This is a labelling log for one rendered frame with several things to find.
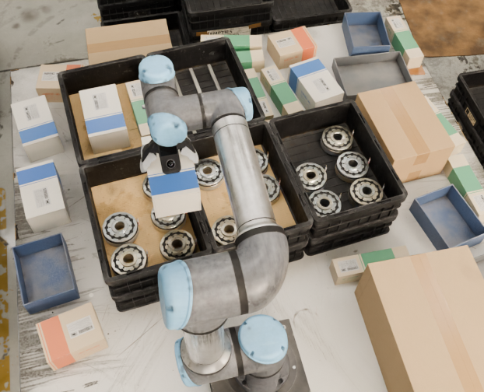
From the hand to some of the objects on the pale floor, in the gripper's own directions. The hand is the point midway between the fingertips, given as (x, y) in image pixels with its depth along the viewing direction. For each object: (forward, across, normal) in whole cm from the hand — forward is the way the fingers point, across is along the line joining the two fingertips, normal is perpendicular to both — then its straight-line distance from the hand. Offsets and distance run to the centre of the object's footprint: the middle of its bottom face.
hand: (170, 169), depth 151 cm
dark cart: (+109, +96, -154) cm, 212 cm away
